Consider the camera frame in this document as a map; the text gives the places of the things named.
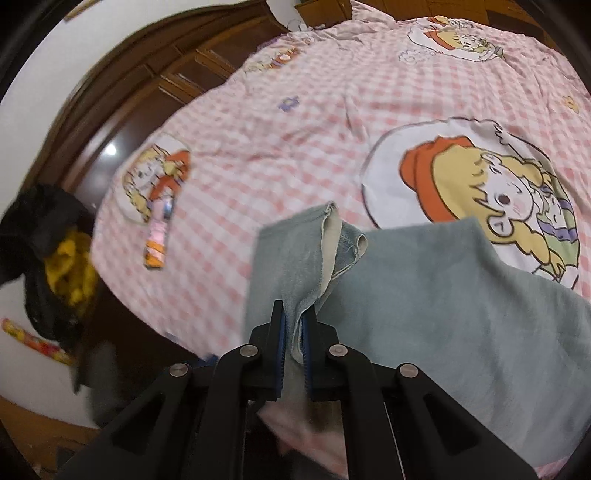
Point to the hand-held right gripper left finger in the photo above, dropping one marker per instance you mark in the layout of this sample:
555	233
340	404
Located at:
278	355

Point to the wooden headboard cabinet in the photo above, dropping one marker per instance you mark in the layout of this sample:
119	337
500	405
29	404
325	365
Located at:
323	9

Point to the yellow cloth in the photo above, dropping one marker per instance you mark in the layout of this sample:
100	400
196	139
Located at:
69	267

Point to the colourful printed wrapper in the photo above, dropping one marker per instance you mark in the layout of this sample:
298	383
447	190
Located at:
32	342

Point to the pink checkered printed blanket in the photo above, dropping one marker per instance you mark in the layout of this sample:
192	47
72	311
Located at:
346	124

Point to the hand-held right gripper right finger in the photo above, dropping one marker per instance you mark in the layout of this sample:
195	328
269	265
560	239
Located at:
308	360

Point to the person's pink clothing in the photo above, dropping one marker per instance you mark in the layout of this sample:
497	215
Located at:
300	429

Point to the dark wooden wardrobe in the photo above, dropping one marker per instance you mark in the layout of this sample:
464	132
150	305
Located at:
120	106

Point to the black bag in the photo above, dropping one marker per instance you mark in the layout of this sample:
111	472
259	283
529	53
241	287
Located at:
37	221

